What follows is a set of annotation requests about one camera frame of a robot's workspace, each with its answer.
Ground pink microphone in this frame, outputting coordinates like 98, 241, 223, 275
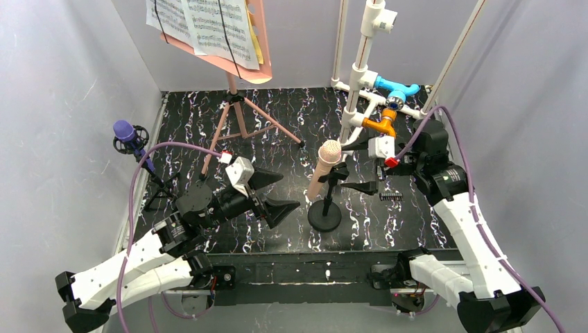
306, 139, 342, 201

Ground small black comb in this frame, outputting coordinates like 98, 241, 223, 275
379, 193, 404, 202

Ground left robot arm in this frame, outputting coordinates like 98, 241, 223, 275
55, 167, 300, 332

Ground white pvc pipe frame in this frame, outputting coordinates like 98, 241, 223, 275
331, 1, 486, 144

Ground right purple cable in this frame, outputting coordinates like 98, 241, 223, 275
395, 105, 566, 333

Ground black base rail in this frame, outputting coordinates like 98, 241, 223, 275
133, 248, 511, 308

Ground sheet music pages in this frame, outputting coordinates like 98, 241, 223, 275
146, 0, 264, 70

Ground black tripod mic stand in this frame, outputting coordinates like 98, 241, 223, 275
112, 125, 180, 211

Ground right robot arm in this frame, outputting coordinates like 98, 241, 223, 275
369, 120, 545, 332

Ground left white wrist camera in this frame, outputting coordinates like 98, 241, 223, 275
219, 151, 254, 197

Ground purple microphone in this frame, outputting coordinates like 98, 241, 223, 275
113, 120, 137, 144

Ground black round-base mic stand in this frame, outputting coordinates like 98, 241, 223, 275
307, 162, 349, 232

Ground blue faucet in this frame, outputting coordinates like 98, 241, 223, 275
373, 76, 420, 111

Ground orange faucet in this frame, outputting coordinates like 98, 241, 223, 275
361, 108, 397, 138

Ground pink music stand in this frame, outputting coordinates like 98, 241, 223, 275
160, 1, 305, 149

